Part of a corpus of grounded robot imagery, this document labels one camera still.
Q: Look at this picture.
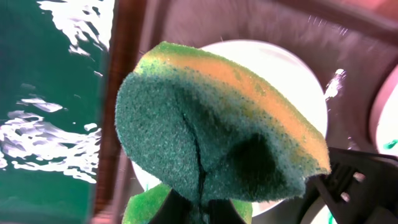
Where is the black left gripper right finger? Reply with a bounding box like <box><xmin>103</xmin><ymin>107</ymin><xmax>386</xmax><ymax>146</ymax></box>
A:
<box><xmin>300</xmin><ymin>147</ymin><xmax>397</xmax><ymax>224</ymax></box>

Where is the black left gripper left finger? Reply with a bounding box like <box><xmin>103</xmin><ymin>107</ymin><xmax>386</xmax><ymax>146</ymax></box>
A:
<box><xmin>148</xmin><ymin>190</ymin><xmax>247</xmax><ymax>224</ymax></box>

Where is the green and yellow sponge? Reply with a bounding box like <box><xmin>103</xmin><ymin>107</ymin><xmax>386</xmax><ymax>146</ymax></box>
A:
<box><xmin>114</xmin><ymin>41</ymin><xmax>331</xmax><ymax>224</ymax></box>

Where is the white plate with green stain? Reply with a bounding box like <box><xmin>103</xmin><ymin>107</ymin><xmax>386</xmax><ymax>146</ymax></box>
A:
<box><xmin>130</xmin><ymin>39</ymin><xmax>328</xmax><ymax>218</ymax></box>

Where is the large dark serving tray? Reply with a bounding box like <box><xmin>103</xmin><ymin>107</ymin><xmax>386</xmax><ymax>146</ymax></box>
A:
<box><xmin>90</xmin><ymin>0</ymin><xmax>397</xmax><ymax>223</ymax></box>

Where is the small black water tray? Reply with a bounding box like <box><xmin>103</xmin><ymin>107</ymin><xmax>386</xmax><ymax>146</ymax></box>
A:
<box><xmin>1</xmin><ymin>0</ymin><xmax>114</xmax><ymax>223</ymax></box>

